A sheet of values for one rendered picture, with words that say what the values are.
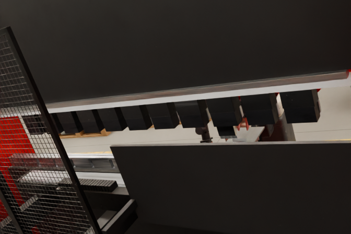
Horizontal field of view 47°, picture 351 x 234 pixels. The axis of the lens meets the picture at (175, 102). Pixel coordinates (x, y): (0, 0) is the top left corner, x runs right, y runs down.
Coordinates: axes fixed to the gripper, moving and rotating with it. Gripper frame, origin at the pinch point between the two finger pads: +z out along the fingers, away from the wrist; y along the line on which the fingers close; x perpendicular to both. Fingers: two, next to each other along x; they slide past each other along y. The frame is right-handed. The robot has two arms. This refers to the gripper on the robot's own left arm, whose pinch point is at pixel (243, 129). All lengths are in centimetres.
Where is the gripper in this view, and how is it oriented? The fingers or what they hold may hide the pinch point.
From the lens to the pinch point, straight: 238.1
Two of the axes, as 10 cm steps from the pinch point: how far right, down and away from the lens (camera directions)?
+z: 0.1, 10.0, -1.0
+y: 8.2, -0.6, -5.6
